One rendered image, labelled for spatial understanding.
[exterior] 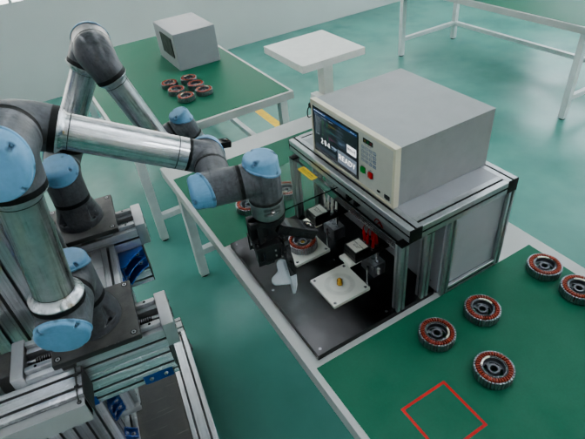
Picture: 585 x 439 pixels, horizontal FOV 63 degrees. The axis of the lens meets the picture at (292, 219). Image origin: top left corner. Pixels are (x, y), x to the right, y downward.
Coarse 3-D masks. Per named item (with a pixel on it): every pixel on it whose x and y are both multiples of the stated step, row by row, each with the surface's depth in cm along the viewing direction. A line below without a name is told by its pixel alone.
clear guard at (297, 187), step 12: (288, 168) 175; (312, 168) 174; (288, 180) 169; (300, 180) 169; (312, 180) 168; (324, 180) 167; (288, 192) 163; (300, 192) 163; (312, 192) 162; (324, 192) 162; (288, 204) 158
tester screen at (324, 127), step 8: (320, 112) 159; (320, 120) 161; (328, 120) 156; (320, 128) 163; (328, 128) 158; (336, 128) 154; (344, 128) 150; (320, 136) 165; (328, 136) 160; (336, 136) 156; (344, 136) 152; (352, 136) 147; (320, 144) 167; (336, 144) 158; (352, 144) 149; (336, 152) 160; (344, 152) 155; (336, 160) 162
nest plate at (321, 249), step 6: (306, 240) 186; (318, 240) 186; (318, 246) 183; (324, 246) 183; (318, 252) 181; (324, 252) 180; (294, 258) 179; (300, 258) 179; (306, 258) 179; (312, 258) 179; (300, 264) 177
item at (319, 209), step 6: (318, 204) 181; (330, 204) 184; (306, 210) 179; (312, 210) 178; (318, 210) 178; (324, 210) 178; (330, 210) 181; (336, 210) 180; (342, 210) 180; (306, 216) 181; (312, 216) 177; (318, 216) 175; (324, 216) 177; (330, 216) 178; (336, 216) 180; (312, 222) 179; (318, 222) 176; (324, 222) 178; (336, 222) 183
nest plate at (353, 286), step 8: (344, 264) 174; (328, 272) 172; (336, 272) 172; (344, 272) 171; (352, 272) 171; (312, 280) 169; (320, 280) 169; (328, 280) 169; (336, 280) 168; (344, 280) 168; (352, 280) 168; (360, 280) 167; (320, 288) 166; (328, 288) 166; (336, 288) 165; (344, 288) 165; (352, 288) 165; (360, 288) 164; (368, 288) 164; (328, 296) 163; (336, 296) 163; (344, 296) 162; (352, 296) 162; (336, 304) 160
